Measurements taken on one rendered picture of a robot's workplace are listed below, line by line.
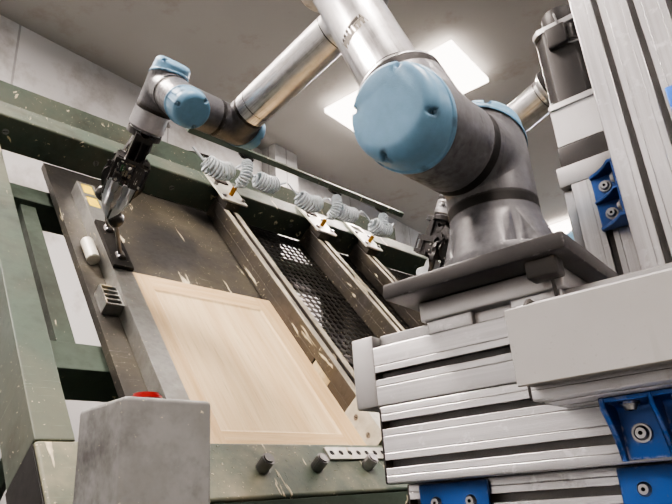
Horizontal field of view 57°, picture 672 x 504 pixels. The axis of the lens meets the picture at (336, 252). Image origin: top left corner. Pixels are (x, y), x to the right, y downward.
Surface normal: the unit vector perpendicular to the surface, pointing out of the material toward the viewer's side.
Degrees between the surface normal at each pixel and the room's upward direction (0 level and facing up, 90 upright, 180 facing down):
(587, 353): 90
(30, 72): 90
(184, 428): 90
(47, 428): 53
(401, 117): 97
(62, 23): 180
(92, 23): 180
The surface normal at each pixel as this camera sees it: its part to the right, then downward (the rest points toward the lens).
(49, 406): 0.52, -0.81
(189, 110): 0.54, 0.47
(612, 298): -0.62, -0.25
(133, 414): 0.70, -0.31
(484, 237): -0.44, -0.57
